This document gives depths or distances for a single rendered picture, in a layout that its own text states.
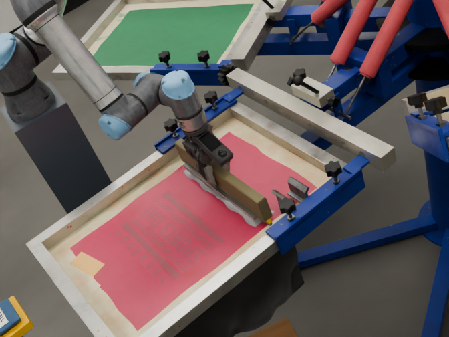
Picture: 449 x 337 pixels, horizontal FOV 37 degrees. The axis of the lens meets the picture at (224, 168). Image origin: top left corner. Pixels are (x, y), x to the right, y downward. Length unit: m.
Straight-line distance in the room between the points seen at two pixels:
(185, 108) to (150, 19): 1.25
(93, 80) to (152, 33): 1.14
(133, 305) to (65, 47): 0.66
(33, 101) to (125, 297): 0.68
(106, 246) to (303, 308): 1.10
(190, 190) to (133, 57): 0.87
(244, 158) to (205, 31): 0.81
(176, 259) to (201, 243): 0.08
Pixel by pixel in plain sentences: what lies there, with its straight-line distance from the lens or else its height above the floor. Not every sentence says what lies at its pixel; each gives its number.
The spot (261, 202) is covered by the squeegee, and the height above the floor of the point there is 1.05.
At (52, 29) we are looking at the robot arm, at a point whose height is 1.56.
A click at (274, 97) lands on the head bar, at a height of 1.04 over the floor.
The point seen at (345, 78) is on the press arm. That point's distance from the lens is 2.02.
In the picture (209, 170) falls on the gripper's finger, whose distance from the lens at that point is 1.81.
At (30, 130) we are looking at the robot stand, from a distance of 2.09.
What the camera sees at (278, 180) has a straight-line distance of 1.87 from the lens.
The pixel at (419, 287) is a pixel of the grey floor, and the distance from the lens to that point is 2.75.
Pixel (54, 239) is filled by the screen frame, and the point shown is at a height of 0.97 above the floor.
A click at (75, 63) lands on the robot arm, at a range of 1.67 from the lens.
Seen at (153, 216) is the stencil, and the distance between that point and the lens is 1.92.
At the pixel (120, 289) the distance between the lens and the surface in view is 1.79.
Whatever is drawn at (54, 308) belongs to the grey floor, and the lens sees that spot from 3.25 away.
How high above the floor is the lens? 2.22
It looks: 40 degrees down
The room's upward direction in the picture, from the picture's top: 22 degrees counter-clockwise
